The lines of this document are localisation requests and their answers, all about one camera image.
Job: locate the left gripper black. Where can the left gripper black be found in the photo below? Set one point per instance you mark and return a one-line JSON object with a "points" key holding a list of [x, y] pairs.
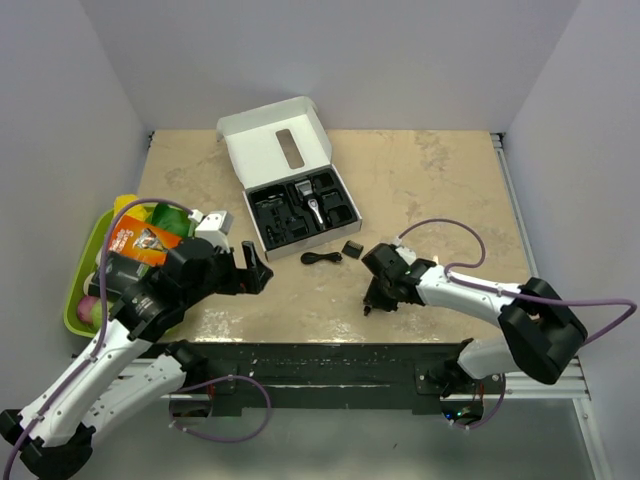
{"points": [[250, 279]]}

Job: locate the black product box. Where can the black product box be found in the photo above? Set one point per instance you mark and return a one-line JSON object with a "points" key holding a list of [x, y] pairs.
{"points": [[121, 273]]}

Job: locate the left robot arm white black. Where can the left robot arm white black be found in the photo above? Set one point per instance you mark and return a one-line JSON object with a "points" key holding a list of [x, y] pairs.
{"points": [[55, 435]]}

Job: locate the pink ball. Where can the pink ball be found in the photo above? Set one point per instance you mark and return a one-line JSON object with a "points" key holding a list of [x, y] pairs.
{"points": [[83, 308]]}

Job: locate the green plush toy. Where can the green plush toy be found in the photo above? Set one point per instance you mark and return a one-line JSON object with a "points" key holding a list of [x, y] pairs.
{"points": [[171, 219]]}

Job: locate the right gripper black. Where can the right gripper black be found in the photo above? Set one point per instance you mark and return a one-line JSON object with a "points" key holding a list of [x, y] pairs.
{"points": [[372, 297]]}

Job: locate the light green ball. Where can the light green ball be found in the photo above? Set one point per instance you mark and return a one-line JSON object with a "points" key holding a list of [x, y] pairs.
{"points": [[96, 316]]}

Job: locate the black silver hair clipper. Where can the black silver hair clipper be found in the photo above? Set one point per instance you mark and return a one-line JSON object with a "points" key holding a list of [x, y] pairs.
{"points": [[308, 197]]}

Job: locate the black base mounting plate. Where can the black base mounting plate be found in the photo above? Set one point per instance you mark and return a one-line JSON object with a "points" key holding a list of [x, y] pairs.
{"points": [[318, 376]]}

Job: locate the aluminium frame rail right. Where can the aluminium frame rail right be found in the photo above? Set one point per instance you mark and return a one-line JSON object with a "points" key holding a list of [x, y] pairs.
{"points": [[572, 386]]}

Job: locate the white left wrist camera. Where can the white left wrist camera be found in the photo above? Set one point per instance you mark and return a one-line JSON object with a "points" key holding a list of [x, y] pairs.
{"points": [[213, 227]]}

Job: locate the white cardboard box lid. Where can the white cardboard box lid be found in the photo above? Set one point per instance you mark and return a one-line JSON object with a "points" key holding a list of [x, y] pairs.
{"points": [[275, 142]]}

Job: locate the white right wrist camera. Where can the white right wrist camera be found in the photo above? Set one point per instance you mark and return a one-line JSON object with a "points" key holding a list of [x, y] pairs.
{"points": [[407, 254]]}

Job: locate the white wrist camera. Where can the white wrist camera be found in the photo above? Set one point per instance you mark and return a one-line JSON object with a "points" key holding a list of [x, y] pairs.
{"points": [[407, 254], [213, 227]]}

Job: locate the yellow plush toy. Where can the yellow plush toy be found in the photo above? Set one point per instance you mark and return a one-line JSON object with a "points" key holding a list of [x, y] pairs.
{"points": [[124, 203]]}

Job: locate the black plastic insert tray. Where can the black plastic insert tray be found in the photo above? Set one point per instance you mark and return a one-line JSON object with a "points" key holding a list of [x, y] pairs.
{"points": [[269, 209]]}

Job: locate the green plastic tray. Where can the green plastic tray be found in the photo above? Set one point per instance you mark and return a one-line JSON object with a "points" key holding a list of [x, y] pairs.
{"points": [[87, 266]]}

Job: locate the orange razor package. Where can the orange razor package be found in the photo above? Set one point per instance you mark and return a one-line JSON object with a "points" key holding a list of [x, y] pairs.
{"points": [[141, 241]]}

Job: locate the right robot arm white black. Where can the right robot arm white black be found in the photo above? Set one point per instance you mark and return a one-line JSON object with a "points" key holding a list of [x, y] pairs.
{"points": [[538, 335]]}

